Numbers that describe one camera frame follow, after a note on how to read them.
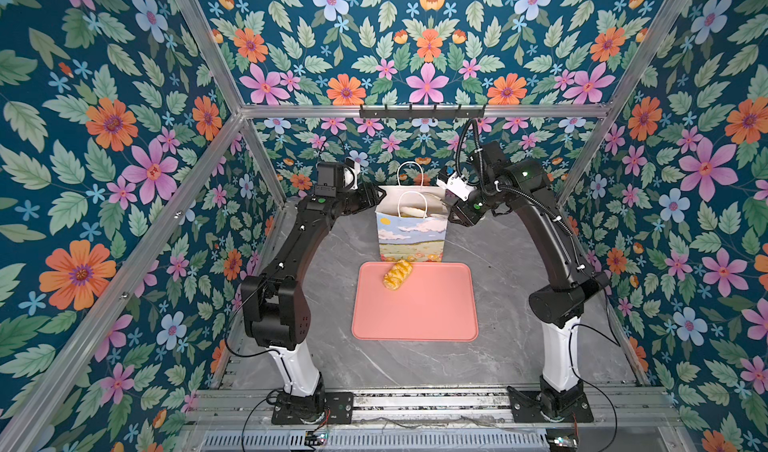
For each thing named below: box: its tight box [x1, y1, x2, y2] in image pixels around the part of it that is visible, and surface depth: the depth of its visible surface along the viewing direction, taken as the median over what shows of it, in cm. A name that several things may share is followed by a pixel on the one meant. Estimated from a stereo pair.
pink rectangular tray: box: [351, 262, 479, 342], surface depth 95 cm
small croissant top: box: [383, 259, 413, 291], surface depth 95 cm
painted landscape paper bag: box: [375, 185, 449, 263], surface depth 87 cm
